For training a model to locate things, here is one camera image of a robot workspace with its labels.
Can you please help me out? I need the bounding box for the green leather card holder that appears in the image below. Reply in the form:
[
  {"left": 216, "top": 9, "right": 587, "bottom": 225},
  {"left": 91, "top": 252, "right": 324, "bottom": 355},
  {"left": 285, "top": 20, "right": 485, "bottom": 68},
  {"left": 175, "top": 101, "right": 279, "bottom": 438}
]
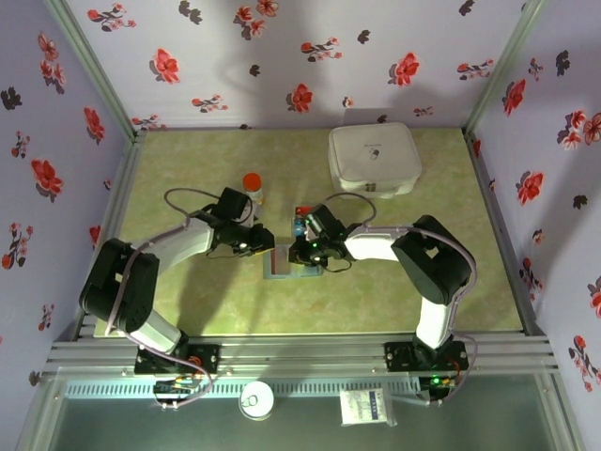
[{"left": 262, "top": 242, "right": 326, "bottom": 282}]

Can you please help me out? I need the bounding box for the orange white bottle red cap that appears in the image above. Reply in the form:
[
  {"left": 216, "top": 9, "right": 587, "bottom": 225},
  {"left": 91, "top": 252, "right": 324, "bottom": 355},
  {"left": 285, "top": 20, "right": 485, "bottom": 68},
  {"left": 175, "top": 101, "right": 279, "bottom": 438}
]
[{"left": 240, "top": 172, "right": 266, "bottom": 226}]

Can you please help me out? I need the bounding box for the white zippered pouch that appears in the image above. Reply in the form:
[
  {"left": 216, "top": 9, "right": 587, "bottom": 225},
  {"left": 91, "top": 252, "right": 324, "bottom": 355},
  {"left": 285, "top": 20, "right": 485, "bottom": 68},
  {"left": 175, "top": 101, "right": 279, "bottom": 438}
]
[{"left": 328, "top": 122, "right": 423, "bottom": 201}]

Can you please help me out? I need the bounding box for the perforated metal strip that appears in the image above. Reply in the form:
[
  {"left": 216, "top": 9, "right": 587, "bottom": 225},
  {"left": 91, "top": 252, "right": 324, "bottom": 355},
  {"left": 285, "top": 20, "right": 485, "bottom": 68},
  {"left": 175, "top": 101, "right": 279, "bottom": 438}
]
[{"left": 63, "top": 381, "right": 426, "bottom": 398}]

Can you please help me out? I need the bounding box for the silver tin can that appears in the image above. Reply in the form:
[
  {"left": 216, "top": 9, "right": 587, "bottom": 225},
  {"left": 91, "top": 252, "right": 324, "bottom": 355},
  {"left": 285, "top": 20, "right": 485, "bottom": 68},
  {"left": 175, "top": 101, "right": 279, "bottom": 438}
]
[{"left": 239, "top": 381, "right": 276, "bottom": 421}]

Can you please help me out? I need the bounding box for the white printed packet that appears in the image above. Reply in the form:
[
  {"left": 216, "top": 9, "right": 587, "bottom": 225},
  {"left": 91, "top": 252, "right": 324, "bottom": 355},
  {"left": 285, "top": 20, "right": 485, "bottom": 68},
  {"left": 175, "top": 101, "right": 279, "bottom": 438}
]
[{"left": 338, "top": 387, "right": 398, "bottom": 428}]

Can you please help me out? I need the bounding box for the grey left arm cable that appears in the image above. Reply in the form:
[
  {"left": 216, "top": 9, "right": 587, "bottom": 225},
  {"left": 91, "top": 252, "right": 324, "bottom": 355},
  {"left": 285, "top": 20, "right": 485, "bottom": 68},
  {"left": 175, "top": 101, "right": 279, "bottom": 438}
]
[{"left": 103, "top": 187, "right": 223, "bottom": 411}]

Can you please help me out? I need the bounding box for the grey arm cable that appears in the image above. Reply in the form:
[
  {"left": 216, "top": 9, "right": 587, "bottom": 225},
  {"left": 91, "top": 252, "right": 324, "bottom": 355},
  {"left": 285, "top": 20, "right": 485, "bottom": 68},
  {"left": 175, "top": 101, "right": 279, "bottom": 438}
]
[
  {"left": 323, "top": 191, "right": 480, "bottom": 408},
  {"left": 103, "top": 187, "right": 223, "bottom": 411}
]

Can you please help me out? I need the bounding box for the aluminium frame front rail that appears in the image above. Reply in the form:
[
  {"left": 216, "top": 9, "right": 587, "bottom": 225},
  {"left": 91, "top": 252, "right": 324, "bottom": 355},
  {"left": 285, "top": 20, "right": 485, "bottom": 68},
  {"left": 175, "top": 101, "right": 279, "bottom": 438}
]
[{"left": 40, "top": 332, "right": 561, "bottom": 378}]

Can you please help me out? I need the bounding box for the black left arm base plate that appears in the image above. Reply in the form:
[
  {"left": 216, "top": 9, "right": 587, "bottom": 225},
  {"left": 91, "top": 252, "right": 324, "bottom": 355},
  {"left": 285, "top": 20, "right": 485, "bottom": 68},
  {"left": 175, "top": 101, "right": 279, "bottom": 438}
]
[{"left": 134, "top": 343, "right": 223, "bottom": 377}]

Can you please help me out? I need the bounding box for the aluminium frame side rail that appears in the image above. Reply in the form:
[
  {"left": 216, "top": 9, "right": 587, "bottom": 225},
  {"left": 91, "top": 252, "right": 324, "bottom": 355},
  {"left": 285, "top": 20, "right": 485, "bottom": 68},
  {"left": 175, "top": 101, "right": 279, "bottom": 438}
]
[
  {"left": 58, "top": 131, "right": 147, "bottom": 342},
  {"left": 463, "top": 131, "right": 548, "bottom": 337}
]

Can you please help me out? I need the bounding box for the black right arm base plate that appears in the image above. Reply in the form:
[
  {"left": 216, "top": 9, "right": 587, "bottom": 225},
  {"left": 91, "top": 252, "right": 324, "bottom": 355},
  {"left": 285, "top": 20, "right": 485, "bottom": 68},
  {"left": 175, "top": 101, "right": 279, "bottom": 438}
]
[{"left": 384, "top": 340, "right": 470, "bottom": 375}]

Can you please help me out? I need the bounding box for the grey right arm cable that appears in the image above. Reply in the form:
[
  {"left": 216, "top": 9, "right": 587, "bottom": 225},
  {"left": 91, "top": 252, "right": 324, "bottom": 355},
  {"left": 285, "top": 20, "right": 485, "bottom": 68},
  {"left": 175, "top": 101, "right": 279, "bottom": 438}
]
[{"left": 323, "top": 191, "right": 480, "bottom": 408}]

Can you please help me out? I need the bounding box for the aluminium frame post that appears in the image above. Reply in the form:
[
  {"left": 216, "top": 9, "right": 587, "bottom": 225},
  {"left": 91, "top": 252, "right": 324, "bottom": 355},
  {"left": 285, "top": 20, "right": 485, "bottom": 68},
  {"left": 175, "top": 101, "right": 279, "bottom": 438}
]
[
  {"left": 42, "top": 0, "right": 145, "bottom": 142},
  {"left": 463, "top": 0, "right": 549, "bottom": 138}
]

